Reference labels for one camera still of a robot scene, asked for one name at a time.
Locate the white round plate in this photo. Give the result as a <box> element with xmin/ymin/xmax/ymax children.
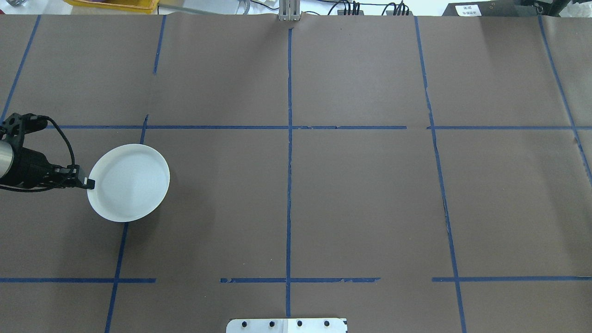
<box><xmin>87</xmin><ymin>144</ymin><xmax>171</xmax><ymax>223</ymax></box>

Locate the yellow plastic bin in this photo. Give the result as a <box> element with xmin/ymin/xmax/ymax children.
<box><xmin>62</xmin><ymin>0</ymin><xmax>159</xmax><ymax>14</ymax></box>

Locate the black box with white label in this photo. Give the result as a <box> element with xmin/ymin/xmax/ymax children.
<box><xmin>441</xmin><ymin>2</ymin><xmax>540</xmax><ymax>17</ymax></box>

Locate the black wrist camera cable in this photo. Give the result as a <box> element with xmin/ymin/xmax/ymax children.
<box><xmin>44</xmin><ymin>116</ymin><xmax>77</xmax><ymax>169</ymax></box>

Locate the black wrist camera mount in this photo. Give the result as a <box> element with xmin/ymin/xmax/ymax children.
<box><xmin>0</xmin><ymin>112</ymin><xmax>49</xmax><ymax>149</ymax></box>

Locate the white pedestal column with base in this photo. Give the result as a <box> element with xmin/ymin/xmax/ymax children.
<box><xmin>226</xmin><ymin>318</ymin><xmax>348</xmax><ymax>333</ymax></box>

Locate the aluminium extrusion post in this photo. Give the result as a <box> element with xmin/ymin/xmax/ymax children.
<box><xmin>277</xmin><ymin>0</ymin><xmax>302</xmax><ymax>23</ymax></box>

